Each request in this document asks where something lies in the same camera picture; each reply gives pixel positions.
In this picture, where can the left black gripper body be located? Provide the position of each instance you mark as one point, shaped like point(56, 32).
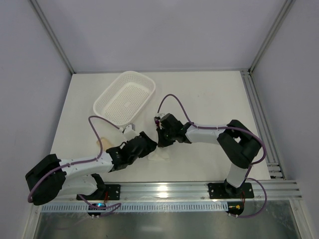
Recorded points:
point(147, 142)

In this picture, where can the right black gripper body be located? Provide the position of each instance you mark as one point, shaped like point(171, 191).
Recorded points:
point(162, 134)

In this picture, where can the white paper napkin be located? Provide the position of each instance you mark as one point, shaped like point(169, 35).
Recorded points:
point(160, 154)

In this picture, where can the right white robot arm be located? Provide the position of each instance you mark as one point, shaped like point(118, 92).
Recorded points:
point(240, 145)

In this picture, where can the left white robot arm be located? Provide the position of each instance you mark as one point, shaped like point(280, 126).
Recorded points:
point(53, 177)

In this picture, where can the beige wooden cutlery tray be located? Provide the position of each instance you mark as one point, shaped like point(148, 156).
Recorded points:
point(104, 143)

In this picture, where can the white perforated plastic basket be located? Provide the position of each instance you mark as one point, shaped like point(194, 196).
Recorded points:
point(123, 100)

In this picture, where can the left black controller board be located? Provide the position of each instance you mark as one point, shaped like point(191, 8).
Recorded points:
point(96, 207)

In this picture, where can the black controller board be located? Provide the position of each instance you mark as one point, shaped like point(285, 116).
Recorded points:
point(235, 210)
point(96, 207)

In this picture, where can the right black controller board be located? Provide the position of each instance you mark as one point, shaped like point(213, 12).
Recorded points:
point(235, 210)

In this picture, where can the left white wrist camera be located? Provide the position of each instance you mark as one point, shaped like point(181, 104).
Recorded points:
point(129, 132)

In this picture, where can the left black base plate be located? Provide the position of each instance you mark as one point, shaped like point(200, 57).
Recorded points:
point(105, 192)

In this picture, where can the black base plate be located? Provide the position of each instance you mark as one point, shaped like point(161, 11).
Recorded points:
point(226, 191)
point(105, 192)

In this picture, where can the slotted grey cable duct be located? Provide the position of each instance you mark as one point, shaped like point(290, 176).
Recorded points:
point(139, 207)

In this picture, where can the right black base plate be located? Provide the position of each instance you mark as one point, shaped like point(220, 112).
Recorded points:
point(226, 191)

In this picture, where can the right side aluminium rail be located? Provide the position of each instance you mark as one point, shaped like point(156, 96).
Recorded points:
point(272, 158)

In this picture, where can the aluminium rail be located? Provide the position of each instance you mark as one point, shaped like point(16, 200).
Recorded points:
point(273, 189)
point(272, 158)

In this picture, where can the aluminium front rail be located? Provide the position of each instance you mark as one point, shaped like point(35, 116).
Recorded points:
point(273, 189)

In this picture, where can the right aluminium corner post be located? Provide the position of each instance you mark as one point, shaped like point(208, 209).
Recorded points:
point(276, 25)

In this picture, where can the aluminium corner post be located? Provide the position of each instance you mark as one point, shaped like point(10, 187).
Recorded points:
point(276, 25)
point(51, 34)

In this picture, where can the left aluminium corner post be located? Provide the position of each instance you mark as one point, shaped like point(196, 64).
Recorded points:
point(51, 34)

